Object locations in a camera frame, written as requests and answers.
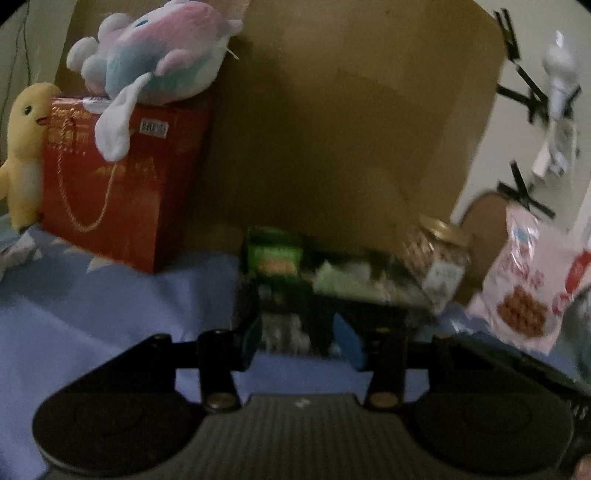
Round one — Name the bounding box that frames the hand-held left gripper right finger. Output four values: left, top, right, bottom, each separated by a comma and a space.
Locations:
332, 314, 497, 411

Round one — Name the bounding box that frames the large cardboard box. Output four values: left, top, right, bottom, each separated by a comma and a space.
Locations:
55, 0, 507, 278

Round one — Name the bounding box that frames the white bulb-shaped device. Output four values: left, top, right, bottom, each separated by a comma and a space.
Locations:
541, 30, 581, 121

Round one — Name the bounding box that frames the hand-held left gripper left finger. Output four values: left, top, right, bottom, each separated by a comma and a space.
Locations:
108, 318, 265, 412

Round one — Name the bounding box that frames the round brown cardboard piece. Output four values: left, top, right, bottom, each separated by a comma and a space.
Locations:
455, 191, 514, 306

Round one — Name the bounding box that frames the red gift bag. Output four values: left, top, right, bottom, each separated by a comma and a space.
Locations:
39, 93, 214, 276

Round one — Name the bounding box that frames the pastel plush toy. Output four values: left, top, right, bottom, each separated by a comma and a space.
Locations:
66, 0, 246, 163

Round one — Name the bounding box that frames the blue bedsheet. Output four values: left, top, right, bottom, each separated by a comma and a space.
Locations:
0, 225, 591, 480

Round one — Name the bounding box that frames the pale green snack packet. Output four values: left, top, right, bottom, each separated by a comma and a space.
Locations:
313, 259, 372, 297

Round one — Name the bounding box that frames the glass jar with gold lid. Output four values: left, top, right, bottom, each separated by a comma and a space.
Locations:
401, 213, 472, 315

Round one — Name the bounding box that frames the black tape strip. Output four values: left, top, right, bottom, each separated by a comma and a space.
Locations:
493, 8, 523, 62

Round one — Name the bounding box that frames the black storage basket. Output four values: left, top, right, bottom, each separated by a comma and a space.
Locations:
235, 225, 440, 357

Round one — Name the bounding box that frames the yellow plush duck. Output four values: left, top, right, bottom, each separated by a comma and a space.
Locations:
0, 82, 64, 232

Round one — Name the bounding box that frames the pink snack bag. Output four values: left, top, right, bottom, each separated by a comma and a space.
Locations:
465, 202, 591, 357

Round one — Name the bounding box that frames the white patterned cloth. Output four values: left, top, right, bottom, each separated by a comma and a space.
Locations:
0, 216, 38, 278

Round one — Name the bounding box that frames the white paper bundle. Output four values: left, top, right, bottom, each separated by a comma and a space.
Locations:
530, 119, 583, 179

